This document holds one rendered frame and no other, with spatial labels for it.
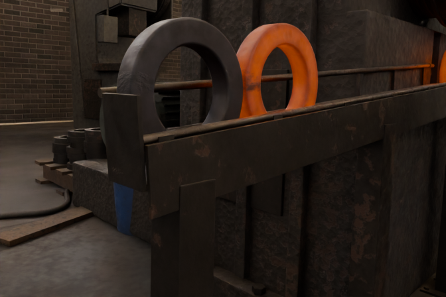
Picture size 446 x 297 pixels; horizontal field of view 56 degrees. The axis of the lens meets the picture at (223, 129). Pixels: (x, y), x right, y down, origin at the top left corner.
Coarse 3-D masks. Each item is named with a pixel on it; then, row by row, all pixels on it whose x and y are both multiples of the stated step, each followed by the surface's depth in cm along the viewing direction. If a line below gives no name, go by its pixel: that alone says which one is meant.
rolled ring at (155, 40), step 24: (168, 24) 49; (192, 24) 51; (144, 48) 47; (168, 48) 49; (192, 48) 55; (216, 48) 55; (120, 72) 48; (144, 72) 47; (216, 72) 57; (240, 72) 58; (144, 96) 47; (216, 96) 59; (240, 96) 59; (144, 120) 48; (216, 120) 57
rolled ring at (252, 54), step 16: (256, 32) 62; (272, 32) 62; (288, 32) 64; (240, 48) 61; (256, 48) 60; (272, 48) 62; (288, 48) 67; (304, 48) 68; (240, 64) 60; (256, 64) 60; (304, 64) 69; (256, 80) 60; (304, 80) 70; (256, 96) 61; (304, 96) 70; (256, 112) 61
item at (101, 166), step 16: (160, 96) 196; (176, 96) 199; (160, 112) 192; (176, 112) 195; (80, 160) 224; (96, 160) 225; (80, 176) 216; (96, 176) 204; (80, 192) 217; (96, 192) 205; (112, 192) 194; (144, 192) 175; (96, 208) 206; (112, 208) 195; (144, 208) 176; (112, 224) 197; (144, 224) 177; (144, 240) 178
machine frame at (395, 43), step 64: (192, 0) 142; (256, 0) 121; (320, 0) 107; (384, 0) 116; (192, 64) 140; (320, 64) 108; (384, 64) 108; (256, 192) 126; (320, 192) 111; (256, 256) 128; (320, 256) 112
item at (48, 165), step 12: (72, 132) 248; (84, 132) 247; (96, 132) 227; (60, 144) 263; (72, 144) 249; (84, 144) 232; (96, 144) 229; (60, 156) 265; (72, 156) 248; (84, 156) 248; (96, 156) 231; (48, 168) 258; (60, 168) 252; (36, 180) 276; (48, 180) 273; (60, 180) 258; (60, 192) 247; (72, 192) 249
